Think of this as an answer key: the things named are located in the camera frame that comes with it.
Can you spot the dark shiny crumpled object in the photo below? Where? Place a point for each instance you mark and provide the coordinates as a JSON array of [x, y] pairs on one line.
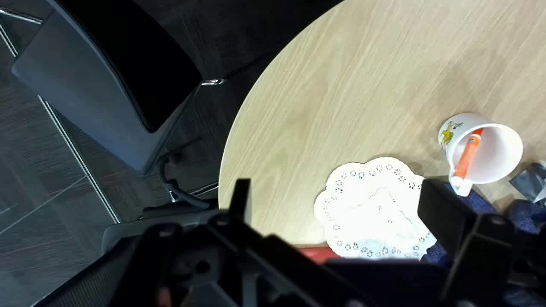
[[529, 181]]

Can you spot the white paper doily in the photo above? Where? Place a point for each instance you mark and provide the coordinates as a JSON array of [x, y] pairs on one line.
[[369, 210]]

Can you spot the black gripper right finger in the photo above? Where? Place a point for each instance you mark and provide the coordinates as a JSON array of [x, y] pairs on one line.
[[446, 213]]

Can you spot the white mug with cartoon print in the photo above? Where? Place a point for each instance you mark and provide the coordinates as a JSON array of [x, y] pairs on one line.
[[495, 153]]

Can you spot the black mesh office chair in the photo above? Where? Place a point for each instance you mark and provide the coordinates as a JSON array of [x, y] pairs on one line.
[[86, 85]]

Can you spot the orange cloth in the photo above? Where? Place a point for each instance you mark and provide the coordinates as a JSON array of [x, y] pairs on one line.
[[316, 252]]

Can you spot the orange marker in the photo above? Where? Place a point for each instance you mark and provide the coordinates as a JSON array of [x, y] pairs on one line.
[[470, 153]]

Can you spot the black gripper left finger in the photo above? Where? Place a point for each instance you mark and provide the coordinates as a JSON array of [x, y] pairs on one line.
[[239, 198]]

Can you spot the dark blue cloth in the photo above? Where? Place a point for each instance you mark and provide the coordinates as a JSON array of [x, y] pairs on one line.
[[526, 218]]

